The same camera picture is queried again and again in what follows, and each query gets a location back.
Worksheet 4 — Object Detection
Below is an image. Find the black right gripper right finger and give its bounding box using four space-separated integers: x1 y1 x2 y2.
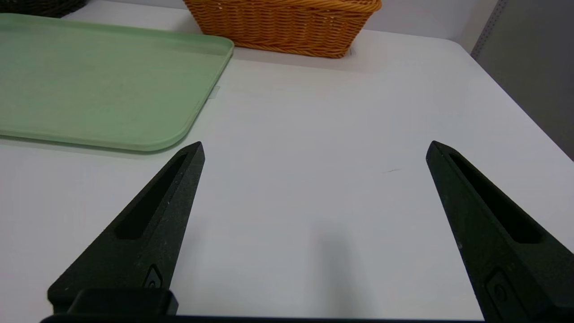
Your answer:
426 140 574 321

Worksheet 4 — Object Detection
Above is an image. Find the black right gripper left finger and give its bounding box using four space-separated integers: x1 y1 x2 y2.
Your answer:
47 141 206 315

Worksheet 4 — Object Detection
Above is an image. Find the orange wicker basket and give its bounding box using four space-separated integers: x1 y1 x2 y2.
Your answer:
183 0 383 59

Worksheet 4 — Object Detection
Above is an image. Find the dark brown wicker basket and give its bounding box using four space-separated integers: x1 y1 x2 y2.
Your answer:
0 0 89 18

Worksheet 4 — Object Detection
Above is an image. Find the light green plastic tray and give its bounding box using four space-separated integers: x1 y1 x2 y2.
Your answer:
0 13 235 153

